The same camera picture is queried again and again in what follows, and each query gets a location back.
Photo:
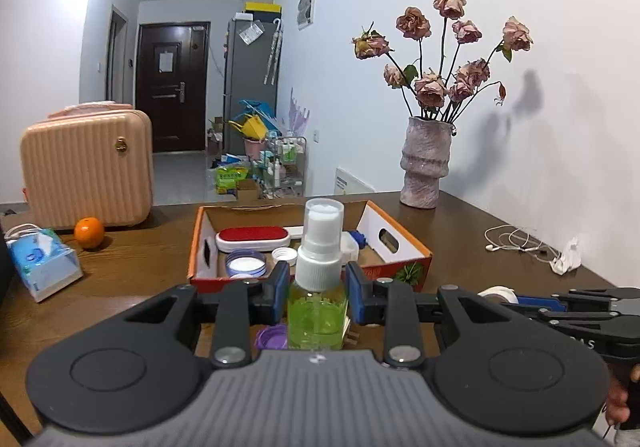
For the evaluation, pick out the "purple wall decoration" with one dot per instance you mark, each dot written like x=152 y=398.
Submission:
x=299 y=114

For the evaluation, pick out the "pink bucket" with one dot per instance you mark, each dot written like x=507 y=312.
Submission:
x=254 y=148

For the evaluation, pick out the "green spray bottle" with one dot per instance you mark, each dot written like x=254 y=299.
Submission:
x=317 y=277

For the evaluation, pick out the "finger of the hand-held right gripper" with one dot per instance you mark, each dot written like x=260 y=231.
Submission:
x=575 y=318
x=595 y=296

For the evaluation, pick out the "red and white lint brush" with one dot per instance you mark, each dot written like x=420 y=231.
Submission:
x=252 y=237

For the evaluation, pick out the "purple plastic lid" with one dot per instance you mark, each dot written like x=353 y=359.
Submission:
x=270 y=339

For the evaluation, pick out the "green packet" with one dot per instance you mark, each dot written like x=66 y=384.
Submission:
x=231 y=179

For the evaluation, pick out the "dried pink roses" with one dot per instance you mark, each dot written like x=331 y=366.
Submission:
x=430 y=89

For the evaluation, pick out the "blue folding rack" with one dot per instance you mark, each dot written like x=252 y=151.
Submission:
x=257 y=107

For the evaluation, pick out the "yellow box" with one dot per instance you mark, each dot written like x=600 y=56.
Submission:
x=262 y=9

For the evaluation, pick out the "white tape roll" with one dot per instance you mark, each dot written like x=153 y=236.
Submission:
x=497 y=293

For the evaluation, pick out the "blue rimmed round jar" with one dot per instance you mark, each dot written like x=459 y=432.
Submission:
x=245 y=264

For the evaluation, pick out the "orange cardboard box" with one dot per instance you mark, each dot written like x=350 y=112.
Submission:
x=400 y=257

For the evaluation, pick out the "dark brown entrance door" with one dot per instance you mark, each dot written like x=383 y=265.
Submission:
x=172 y=107

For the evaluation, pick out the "pink textured vase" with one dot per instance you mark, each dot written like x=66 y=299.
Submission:
x=425 y=162

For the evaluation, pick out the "white folded umbrella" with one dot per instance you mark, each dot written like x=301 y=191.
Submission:
x=273 y=52

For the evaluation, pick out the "person's right hand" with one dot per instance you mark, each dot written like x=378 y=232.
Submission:
x=616 y=397

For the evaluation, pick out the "blue tissue box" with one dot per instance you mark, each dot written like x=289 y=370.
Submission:
x=42 y=267

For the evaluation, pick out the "crumpled white tissue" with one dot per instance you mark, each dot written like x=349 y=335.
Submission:
x=567 y=259

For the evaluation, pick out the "white plastic bottle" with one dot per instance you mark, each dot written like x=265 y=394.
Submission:
x=285 y=254

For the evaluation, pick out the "grey side door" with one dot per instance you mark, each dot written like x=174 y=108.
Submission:
x=117 y=57

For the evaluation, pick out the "pink ribbed suitcase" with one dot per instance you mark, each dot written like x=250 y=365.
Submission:
x=85 y=167

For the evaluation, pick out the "white earphones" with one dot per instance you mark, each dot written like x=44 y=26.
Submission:
x=520 y=244

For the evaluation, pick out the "white leaning panel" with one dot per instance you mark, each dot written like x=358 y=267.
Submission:
x=352 y=182

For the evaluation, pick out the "brown floor carton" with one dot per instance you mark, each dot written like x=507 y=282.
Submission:
x=216 y=137

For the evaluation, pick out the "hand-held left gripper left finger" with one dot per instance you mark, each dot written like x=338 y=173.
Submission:
x=280 y=289

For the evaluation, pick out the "yellow watering can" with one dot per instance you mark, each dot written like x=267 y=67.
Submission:
x=250 y=127

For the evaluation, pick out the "orange fruit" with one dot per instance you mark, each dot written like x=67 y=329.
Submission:
x=89 y=233

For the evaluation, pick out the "grey refrigerator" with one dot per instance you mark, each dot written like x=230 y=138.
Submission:
x=250 y=92

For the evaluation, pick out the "paper sheet on refrigerator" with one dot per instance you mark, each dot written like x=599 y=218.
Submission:
x=251 y=33

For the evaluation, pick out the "framed wall picture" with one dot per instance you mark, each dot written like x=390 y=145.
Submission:
x=306 y=7

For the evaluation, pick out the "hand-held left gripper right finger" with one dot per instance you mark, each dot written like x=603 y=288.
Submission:
x=356 y=292

